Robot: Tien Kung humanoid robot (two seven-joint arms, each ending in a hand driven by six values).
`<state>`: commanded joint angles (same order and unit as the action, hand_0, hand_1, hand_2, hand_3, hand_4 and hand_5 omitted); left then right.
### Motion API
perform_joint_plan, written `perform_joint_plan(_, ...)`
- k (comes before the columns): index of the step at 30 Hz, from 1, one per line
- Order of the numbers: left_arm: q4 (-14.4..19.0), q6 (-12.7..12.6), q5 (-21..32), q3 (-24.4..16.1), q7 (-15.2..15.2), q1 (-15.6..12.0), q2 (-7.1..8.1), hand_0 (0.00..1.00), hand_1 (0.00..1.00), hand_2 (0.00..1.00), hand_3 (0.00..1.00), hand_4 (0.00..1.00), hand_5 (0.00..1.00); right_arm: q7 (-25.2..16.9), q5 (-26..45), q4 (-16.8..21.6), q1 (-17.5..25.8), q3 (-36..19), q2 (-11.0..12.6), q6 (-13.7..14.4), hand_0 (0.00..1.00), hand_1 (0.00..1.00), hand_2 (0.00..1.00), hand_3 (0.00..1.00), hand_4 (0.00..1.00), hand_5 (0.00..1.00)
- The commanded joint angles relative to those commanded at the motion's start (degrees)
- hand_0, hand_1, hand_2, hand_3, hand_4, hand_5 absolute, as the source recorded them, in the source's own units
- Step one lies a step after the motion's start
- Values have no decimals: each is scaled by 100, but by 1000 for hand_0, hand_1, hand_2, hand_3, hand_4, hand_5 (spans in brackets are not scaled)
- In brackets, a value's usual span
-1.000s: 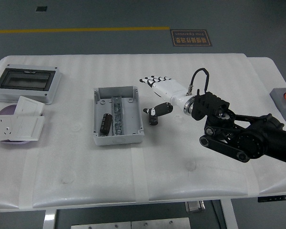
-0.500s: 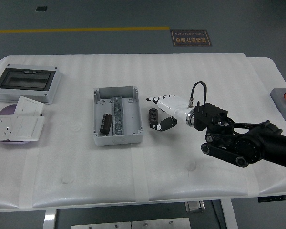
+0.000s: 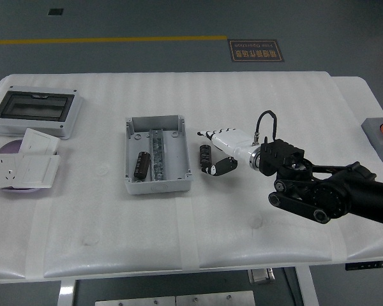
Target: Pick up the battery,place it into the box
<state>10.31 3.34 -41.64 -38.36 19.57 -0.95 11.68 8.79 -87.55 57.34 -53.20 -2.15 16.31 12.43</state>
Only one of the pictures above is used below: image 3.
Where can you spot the white foam mat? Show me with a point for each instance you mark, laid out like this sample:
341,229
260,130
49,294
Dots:
178,229

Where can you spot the purple round plate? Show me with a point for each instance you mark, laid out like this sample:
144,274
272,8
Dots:
12,146

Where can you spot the long brown cylindrical battery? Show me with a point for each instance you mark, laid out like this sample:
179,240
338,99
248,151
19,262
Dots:
141,164

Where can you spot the grey metal plate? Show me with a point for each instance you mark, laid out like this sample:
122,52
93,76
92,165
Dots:
215,299
134,301

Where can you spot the metal table bracket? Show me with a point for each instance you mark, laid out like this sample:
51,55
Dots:
261,276

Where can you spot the white switch panel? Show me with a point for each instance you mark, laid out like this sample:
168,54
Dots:
38,170
40,141

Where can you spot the white table leg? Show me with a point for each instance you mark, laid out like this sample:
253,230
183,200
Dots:
67,293
308,287

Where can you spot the open grey junction box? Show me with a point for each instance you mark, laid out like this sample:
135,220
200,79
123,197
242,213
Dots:
175,159

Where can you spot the short black cylindrical battery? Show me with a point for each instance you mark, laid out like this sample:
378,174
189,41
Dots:
205,155

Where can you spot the metal mounting rail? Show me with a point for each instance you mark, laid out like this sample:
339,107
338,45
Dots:
158,156

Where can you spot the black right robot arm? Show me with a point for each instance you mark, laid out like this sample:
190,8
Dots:
338,191

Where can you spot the brown floor sign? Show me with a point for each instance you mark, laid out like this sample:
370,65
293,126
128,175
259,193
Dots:
256,50

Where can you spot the black table control panel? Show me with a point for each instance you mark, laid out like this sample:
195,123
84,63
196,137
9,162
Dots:
370,265

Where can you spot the white socket panel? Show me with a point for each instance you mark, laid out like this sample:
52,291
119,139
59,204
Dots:
1,172

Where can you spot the grey box with dark window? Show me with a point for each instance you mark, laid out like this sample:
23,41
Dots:
32,108

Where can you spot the grey block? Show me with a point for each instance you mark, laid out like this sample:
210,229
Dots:
375,137

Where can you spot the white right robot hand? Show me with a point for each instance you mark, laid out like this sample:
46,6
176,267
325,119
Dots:
231,140

